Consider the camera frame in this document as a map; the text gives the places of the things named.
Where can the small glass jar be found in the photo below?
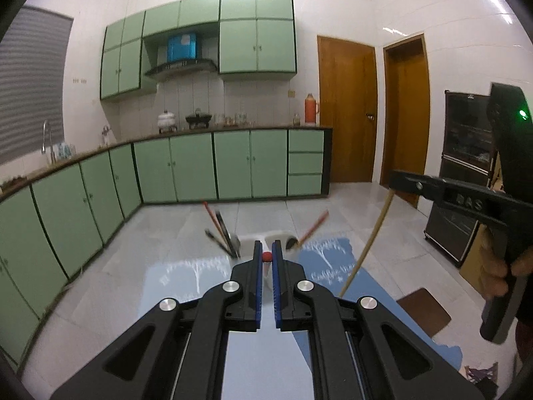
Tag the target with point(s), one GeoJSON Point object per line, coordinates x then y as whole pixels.
{"type": "Point", "coordinates": [296, 119]}

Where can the person's right hand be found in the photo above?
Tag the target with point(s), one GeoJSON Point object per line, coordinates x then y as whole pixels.
{"type": "Point", "coordinates": [495, 279]}

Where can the blue printed tablecloth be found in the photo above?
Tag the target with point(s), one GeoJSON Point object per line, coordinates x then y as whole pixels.
{"type": "Point", "coordinates": [200, 275]}

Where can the patterned cloth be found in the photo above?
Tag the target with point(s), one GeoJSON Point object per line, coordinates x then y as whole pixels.
{"type": "Point", "coordinates": [481, 373]}

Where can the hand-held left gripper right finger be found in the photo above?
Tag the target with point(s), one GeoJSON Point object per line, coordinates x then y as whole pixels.
{"type": "Point", "coordinates": [277, 296]}

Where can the range hood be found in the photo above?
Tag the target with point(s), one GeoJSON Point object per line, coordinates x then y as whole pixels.
{"type": "Point", "coordinates": [181, 68]}

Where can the white lidded pot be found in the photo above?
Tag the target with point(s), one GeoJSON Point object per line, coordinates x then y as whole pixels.
{"type": "Point", "coordinates": [165, 120]}

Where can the red thermos flask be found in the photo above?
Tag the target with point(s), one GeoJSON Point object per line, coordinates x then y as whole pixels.
{"type": "Point", "coordinates": [311, 110]}

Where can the black oven cabinet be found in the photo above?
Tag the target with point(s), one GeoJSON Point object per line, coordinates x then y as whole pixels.
{"type": "Point", "coordinates": [462, 141]}

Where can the glasses beside sink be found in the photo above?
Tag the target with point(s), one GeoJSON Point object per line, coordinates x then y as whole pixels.
{"type": "Point", "coordinates": [64, 151]}

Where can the brown wooden stool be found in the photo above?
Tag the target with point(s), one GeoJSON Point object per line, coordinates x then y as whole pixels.
{"type": "Point", "coordinates": [422, 310]}

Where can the blue box above hood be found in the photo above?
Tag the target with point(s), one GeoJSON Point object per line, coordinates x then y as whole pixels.
{"type": "Point", "coordinates": [182, 46]}

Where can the chrome sink faucet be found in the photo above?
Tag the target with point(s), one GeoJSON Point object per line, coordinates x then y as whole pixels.
{"type": "Point", "coordinates": [46, 141]}

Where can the grey window blind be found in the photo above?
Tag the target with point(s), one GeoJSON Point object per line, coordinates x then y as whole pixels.
{"type": "Point", "coordinates": [33, 83]}

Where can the green wall kitchen cabinets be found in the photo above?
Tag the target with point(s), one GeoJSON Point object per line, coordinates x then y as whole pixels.
{"type": "Point", "coordinates": [254, 37]}

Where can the white plastic cup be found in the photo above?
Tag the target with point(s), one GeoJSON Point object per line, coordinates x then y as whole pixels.
{"type": "Point", "coordinates": [286, 236]}
{"type": "Point", "coordinates": [247, 243]}

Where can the plain wooden chopstick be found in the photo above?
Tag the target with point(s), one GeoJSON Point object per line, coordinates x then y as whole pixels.
{"type": "Point", "coordinates": [368, 241]}

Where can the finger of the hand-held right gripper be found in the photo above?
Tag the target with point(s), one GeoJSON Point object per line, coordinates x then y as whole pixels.
{"type": "Point", "coordinates": [420, 185]}

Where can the green base kitchen cabinets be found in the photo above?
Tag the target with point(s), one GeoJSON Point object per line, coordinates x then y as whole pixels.
{"type": "Point", "coordinates": [191, 166]}

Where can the black wok on stove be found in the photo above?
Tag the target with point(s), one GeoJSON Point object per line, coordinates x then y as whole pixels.
{"type": "Point", "coordinates": [198, 120]}

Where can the black chopstick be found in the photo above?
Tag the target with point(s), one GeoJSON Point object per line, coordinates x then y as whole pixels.
{"type": "Point", "coordinates": [216, 239]}
{"type": "Point", "coordinates": [225, 233]}

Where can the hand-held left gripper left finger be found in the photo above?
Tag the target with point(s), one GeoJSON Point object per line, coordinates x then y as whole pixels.
{"type": "Point", "coordinates": [258, 296]}

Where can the row of glass jars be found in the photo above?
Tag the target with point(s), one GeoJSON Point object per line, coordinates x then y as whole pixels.
{"type": "Point", "coordinates": [231, 121]}

